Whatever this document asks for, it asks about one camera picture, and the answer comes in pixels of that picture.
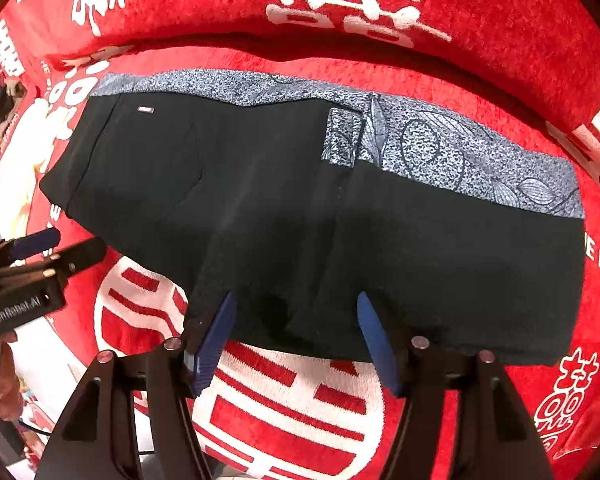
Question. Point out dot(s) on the person's left hand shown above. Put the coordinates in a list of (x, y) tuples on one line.
[(2, 380)]

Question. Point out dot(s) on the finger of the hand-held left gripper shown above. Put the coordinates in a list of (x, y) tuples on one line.
[(35, 242), (77, 255)]

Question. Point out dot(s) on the black pants with floral trim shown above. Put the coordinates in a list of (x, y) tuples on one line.
[(280, 200)]

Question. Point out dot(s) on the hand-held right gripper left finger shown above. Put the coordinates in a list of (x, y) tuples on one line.
[(212, 345)]

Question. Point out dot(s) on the red printed blanket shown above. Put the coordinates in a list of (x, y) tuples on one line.
[(480, 20)]

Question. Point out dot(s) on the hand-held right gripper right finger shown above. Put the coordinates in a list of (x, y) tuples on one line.
[(377, 345)]

